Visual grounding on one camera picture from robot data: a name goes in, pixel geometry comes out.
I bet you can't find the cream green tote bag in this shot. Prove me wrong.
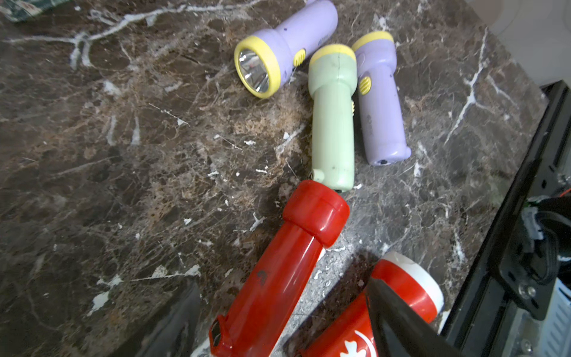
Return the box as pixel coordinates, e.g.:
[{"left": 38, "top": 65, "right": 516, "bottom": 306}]
[{"left": 0, "top": 0, "right": 68, "bottom": 23}]

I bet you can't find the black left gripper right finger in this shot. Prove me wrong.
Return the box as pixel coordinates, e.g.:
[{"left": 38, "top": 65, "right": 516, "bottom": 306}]
[{"left": 365, "top": 278, "right": 461, "bottom": 357}]

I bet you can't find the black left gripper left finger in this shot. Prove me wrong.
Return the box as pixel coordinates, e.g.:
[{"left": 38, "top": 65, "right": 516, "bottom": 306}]
[{"left": 110, "top": 281, "right": 201, "bottom": 356}]

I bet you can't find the purple flashlight far right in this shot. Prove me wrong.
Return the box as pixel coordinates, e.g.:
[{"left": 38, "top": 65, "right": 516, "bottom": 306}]
[{"left": 352, "top": 31, "right": 411, "bottom": 166}]

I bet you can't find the green flashlight right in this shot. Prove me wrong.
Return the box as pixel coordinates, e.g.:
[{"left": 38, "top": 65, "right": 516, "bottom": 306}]
[{"left": 309, "top": 44, "right": 357, "bottom": 193}]

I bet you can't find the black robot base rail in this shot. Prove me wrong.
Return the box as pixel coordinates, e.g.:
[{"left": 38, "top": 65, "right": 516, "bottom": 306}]
[{"left": 440, "top": 81, "right": 570, "bottom": 356}]

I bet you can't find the red flashlight with logo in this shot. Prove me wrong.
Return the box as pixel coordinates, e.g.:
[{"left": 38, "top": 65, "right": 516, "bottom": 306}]
[{"left": 298, "top": 251, "right": 444, "bottom": 356}]

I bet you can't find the red flashlight lower horizontal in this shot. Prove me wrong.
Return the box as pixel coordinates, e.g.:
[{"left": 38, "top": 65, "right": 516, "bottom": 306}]
[{"left": 209, "top": 180, "right": 350, "bottom": 356}]

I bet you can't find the purple flashlight right horizontal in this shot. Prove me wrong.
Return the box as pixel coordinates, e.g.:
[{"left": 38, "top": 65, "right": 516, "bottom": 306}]
[{"left": 233, "top": 0, "right": 338, "bottom": 99}]

